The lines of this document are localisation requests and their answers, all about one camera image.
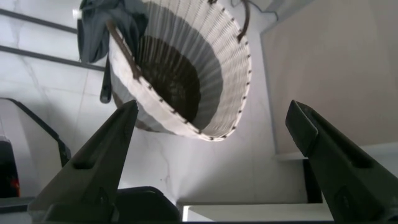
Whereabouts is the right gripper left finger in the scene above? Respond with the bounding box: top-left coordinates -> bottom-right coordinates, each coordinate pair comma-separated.
27,99 -> 139,223

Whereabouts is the black clothes rack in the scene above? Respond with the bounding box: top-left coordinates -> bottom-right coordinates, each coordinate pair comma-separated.
0,8 -> 112,104

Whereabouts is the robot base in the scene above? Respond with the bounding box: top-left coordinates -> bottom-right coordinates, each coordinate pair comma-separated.
0,98 -> 398,223

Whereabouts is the dark grey T-shirt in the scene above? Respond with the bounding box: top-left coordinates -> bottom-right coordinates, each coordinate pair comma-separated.
76,0 -> 149,65

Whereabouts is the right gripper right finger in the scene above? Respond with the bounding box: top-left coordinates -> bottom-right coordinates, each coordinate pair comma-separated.
285,99 -> 398,223

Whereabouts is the white laundry basket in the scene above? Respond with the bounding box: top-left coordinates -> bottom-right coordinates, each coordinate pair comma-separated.
107,0 -> 252,142

